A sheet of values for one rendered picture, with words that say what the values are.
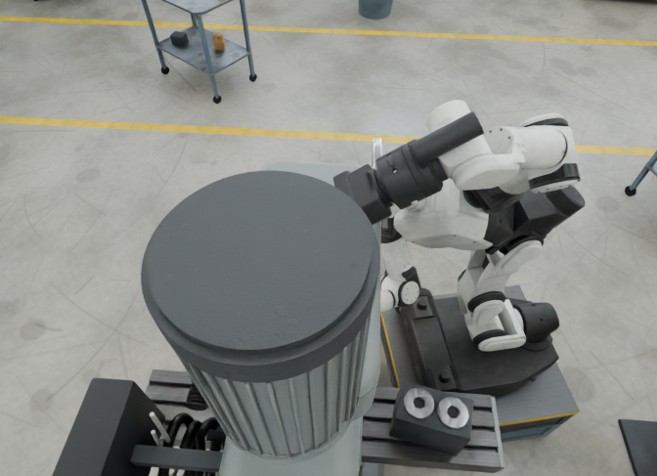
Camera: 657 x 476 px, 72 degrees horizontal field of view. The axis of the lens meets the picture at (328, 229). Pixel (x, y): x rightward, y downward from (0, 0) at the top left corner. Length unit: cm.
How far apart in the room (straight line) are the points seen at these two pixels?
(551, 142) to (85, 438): 89
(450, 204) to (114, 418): 87
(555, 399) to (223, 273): 219
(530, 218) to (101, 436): 118
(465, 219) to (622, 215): 281
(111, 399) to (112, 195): 301
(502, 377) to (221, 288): 193
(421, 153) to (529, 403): 189
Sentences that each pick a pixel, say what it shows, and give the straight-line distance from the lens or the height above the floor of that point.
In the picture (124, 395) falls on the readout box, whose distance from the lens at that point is 91.
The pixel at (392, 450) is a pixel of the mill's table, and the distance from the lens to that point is 163.
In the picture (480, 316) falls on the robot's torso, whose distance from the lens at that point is 181.
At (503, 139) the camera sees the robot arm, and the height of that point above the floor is 206.
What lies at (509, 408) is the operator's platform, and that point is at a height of 40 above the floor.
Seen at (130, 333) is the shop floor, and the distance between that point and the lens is 304.
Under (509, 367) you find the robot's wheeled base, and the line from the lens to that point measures 225.
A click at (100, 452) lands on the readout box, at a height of 173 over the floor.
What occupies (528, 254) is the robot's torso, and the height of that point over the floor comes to 136.
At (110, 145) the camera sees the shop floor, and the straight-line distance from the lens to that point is 430.
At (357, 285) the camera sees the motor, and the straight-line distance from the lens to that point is 36.
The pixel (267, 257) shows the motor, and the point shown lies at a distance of 38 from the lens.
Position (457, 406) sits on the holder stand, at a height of 114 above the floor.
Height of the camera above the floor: 251
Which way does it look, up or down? 51 degrees down
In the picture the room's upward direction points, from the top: straight up
